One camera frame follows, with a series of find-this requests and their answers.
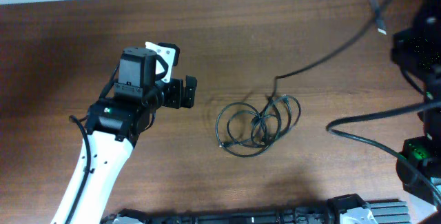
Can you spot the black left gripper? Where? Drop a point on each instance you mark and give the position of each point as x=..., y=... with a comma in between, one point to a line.
x=176, y=100

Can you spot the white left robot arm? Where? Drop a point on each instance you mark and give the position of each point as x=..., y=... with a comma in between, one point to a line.
x=140, y=84

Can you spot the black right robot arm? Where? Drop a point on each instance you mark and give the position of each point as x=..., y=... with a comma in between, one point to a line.
x=416, y=51

